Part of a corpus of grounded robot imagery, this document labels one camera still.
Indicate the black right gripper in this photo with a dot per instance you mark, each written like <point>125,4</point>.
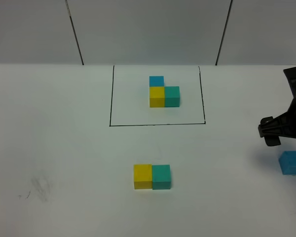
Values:
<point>269,126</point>

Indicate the green template cube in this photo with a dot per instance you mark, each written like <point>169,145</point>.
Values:
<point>172,96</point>

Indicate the yellow template cube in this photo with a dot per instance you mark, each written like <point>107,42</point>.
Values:
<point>157,97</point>

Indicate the blue template cube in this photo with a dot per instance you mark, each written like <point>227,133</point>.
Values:
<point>156,81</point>

